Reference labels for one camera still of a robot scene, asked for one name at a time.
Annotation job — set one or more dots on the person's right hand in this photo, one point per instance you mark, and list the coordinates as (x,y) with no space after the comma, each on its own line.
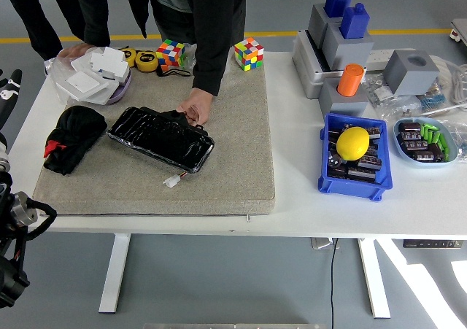
(74,50)

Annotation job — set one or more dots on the person's left hand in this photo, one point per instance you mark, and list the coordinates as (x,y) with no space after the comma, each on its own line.
(197,104)

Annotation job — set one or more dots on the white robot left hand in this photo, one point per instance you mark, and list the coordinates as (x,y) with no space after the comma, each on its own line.
(9,95)

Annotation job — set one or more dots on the glossy black panel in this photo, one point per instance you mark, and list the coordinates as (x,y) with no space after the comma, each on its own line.
(160,139)

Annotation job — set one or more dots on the black cloth rag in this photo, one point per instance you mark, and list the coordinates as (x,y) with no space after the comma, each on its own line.
(76,132)

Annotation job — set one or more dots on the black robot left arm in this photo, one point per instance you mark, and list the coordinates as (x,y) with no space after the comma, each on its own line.
(11,278)

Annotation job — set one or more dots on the person's left forearm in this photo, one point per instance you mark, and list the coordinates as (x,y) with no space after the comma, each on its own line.
(211,66)

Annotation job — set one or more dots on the person's right forearm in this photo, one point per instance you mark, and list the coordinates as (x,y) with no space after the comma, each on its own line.
(96,30)

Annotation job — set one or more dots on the black table control panel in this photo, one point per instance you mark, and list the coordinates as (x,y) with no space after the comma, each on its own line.
(430,243)

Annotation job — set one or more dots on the large clear plastic bag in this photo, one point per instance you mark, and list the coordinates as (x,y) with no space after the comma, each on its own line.
(58,73)

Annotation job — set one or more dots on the white folded carton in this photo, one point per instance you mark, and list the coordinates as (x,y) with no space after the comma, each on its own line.
(109,62)

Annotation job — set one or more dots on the small clear plastic bag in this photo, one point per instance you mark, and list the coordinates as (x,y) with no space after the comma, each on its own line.
(190,57)

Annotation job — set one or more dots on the person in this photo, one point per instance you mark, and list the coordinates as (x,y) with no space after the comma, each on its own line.
(36,15)
(215,8)

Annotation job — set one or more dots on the yellow tape measure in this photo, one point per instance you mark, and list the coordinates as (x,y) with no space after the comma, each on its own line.
(146,61)
(130,55)

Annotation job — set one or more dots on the colourful puzzle cube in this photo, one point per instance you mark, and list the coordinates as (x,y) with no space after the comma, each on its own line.
(170,53)
(249,53)

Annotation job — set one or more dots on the grey-brown mat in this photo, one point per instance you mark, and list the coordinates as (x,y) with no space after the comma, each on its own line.
(233,154)

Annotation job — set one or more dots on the purple bowl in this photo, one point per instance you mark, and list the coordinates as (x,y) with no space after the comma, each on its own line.
(122,90)

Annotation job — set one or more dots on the large light grey case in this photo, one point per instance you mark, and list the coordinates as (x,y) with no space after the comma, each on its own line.
(306,77)

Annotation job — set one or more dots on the grey square holder block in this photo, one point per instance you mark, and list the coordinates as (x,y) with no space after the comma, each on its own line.
(343,104)
(346,53)
(317,22)

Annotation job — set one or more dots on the orange cylinder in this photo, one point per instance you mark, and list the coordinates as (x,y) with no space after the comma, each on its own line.
(351,81)

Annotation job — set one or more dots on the yellow lemon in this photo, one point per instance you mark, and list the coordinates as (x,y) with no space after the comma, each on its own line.
(352,143)

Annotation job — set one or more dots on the blue plastic bottle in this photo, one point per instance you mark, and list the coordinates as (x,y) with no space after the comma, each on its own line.
(354,22)
(337,0)

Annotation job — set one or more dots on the blue plastic bin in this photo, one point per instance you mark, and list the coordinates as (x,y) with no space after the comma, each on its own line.
(354,190)

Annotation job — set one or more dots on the clear bag of small parts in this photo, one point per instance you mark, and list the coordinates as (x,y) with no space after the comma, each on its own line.
(379,92)

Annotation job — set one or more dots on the white table leg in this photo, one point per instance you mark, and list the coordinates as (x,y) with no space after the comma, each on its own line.
(115,270)
(374,278)

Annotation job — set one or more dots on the grey box under table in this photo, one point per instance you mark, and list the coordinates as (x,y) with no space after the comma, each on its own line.
(323,243)

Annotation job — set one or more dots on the grey block with round hole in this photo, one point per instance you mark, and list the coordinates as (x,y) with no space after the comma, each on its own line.
(408,77)

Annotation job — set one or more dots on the light blue dish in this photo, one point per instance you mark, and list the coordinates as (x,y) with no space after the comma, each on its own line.
(405,159)

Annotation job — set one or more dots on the green battery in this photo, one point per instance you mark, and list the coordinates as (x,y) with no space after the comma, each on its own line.
(436,137)
(425,131)
(446,154)
(444,142)

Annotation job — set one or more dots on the bag of blue resistors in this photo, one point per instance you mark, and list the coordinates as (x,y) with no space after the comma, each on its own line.
(432,101)

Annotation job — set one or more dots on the thin white rod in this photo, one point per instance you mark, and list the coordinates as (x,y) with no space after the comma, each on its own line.
(445,109)

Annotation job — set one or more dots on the crumpled clear plastic bag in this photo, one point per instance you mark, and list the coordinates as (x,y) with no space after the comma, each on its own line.
(459,139)

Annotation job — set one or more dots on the white device with red mark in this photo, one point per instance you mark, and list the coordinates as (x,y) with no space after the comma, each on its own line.
(459,30)

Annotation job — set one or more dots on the white wall switch plate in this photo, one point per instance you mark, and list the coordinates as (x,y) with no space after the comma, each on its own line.
(85,84)

